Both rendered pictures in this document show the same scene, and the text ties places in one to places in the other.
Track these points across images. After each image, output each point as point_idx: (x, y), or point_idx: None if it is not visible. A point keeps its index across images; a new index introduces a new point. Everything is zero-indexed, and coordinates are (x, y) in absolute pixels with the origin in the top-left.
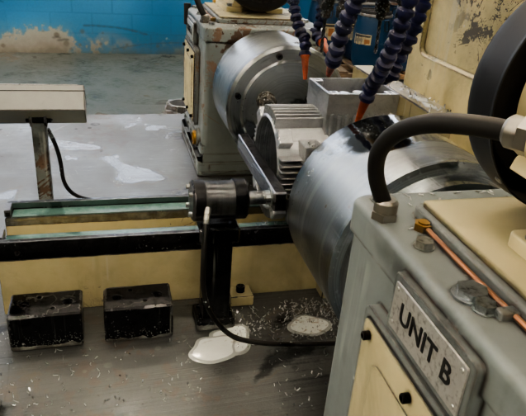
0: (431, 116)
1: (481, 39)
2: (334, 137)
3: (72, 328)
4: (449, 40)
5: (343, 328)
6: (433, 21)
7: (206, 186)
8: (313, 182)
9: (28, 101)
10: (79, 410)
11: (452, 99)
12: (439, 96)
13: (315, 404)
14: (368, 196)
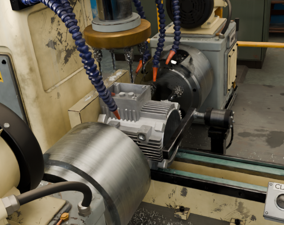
0: (230, 3)
1: (73, 52)
2: (187, 66)
3: None
4: (57, 69)
5: (220, 75)
6: (42, 71)
7: (225, 110)
8: (201, 75)
9: None
10: None
11: (76, 89)
12: (69, 96)
13: (204, 138)
14: (217, 41)
